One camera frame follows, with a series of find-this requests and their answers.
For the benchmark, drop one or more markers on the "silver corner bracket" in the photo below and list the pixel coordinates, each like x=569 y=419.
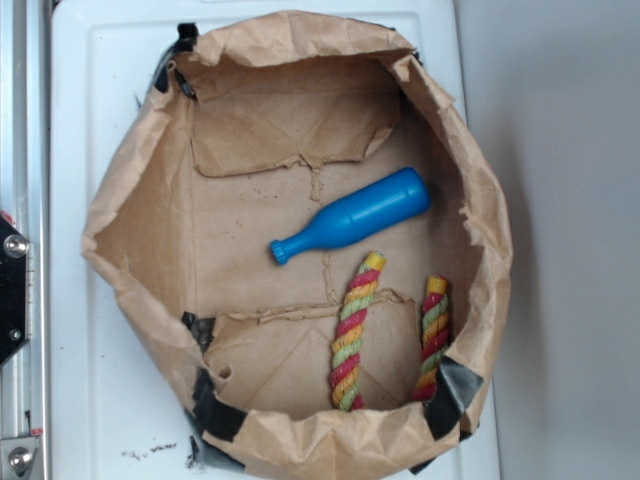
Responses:
x=19 y=457

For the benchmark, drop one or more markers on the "black mounting plate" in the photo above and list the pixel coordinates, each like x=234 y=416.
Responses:
x=14 y=288

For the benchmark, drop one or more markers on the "aluminium frame rail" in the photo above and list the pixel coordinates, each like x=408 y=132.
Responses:
x=23 y=111

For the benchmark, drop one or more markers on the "brown paper bag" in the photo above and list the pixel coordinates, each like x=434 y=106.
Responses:
x=348 y=363

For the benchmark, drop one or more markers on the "blue plastic bottle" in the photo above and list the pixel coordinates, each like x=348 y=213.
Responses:
x=365 y=212

